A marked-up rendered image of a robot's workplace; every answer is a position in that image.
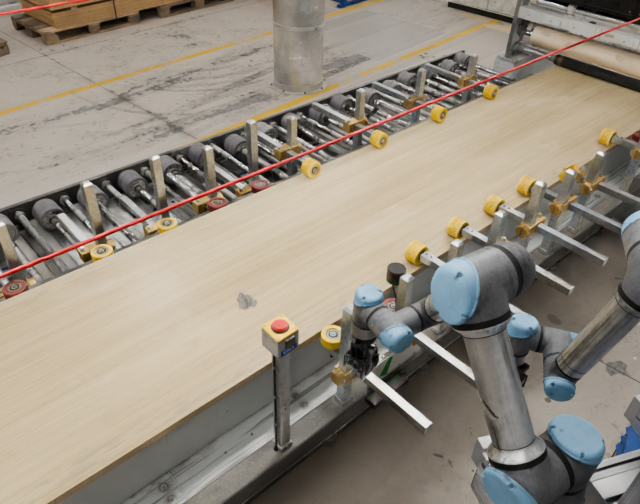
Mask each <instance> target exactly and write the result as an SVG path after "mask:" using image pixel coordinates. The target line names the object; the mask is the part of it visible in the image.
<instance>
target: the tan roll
mask: <svg viewBox="0 0 640 504"><path fill-rule="evenodd" d="M521 34H524V35H527V36H530V43H531V44H532V45H535V46H538V47H541V48H545V49H548V50H551V51H554V52H555V51H557V50H560V49H562V48H565V47H567V46H570V45H572V44H575V43H577V42H580V41H582V40H585V39H583V38H580V37H576V36H573V35H570V34H566V33H563V32H559V31H556V30H552V29H549V28H546V27H542V26H537V27H536V28H535V29H534V30H533V31H530V30H527V29H524V28H523V29H522V30H521ZM559 53H560V54H564V55H567V56H570V57H573V58H576V59H579V60H583V61H586V62H589V63H592V64H595V65H598V66H602V67H605V68H608V69H611V70H614V71H617V72H621V73H624V74H627V75H630V76H633V77H636V78H640V55H638V54H635V53H631V52H628V51H624V50H621V49H617V48H614V47H611V46H607V45H604V44H600V43H597V42H594V41H590V40H588V41H586V42H583V43H581V44H578V45H576V46H574V47H571V48H569V49H566V50H564V51H561V52H559Z"/></svg>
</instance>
